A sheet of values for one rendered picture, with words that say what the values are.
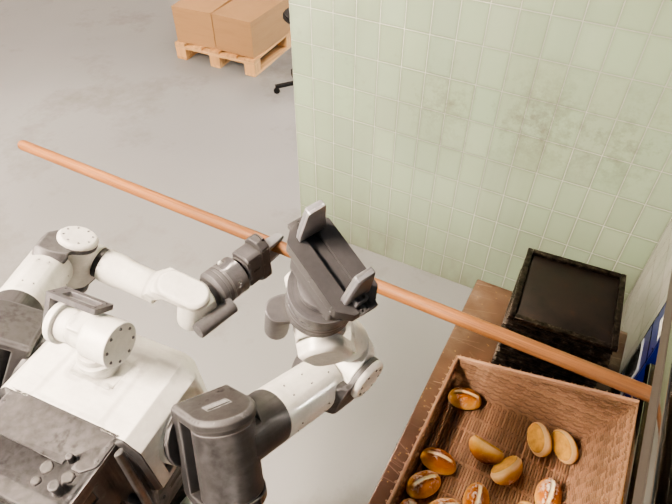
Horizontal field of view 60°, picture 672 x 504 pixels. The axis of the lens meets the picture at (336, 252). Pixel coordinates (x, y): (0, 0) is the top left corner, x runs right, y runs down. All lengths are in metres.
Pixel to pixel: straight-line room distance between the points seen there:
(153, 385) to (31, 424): 0.17
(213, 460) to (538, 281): 1.17
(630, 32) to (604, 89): 0.20
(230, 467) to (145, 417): 0.14
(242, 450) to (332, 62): 1.92
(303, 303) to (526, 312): 1.07
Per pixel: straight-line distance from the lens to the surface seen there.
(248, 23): 4.41
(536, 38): 2.17
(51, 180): 3.85
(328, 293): 0.60
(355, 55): 2.44
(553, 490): 1.70
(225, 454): 0.83
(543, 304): 1.70
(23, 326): 1.06
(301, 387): 0.94
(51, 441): 0.91
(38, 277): 1.18
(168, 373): 0.91
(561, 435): 1.78
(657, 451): 0.87
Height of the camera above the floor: 2.13
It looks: 45 degrees down
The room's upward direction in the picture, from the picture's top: straight up
